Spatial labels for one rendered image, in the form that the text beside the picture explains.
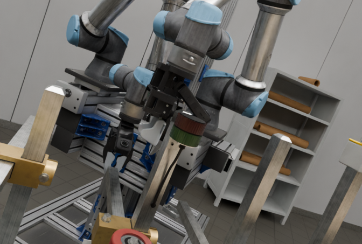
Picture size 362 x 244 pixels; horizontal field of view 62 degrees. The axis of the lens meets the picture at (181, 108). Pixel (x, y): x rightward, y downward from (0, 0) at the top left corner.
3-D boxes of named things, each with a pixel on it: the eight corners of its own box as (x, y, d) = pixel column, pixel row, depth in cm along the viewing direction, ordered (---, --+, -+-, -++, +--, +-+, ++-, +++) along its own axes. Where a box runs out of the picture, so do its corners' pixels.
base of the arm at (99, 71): (96, 74, 144) (103, 54, 143) (122, 85, 141) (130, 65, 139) (77, 71, 130) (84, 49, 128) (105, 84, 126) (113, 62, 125)
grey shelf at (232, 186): (202, 186, 357) (255, 64, 336) (265, 204, 381) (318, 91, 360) (214, 206, 314) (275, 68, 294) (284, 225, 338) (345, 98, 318)
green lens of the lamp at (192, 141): (166, 131, 60) (170, 120, 60) (192, 139, 62) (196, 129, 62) (173, 141, 55) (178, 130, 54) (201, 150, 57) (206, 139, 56)
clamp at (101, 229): (91, 231, 66) (98, 211, 65) (147, 241, 70) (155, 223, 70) (90, 249, 61) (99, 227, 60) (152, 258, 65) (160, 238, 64)
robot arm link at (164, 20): (239, -53, 103) (146, 10, 78) (269, -48, 98) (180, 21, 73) (237, -20, 112) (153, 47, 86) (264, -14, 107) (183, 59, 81)
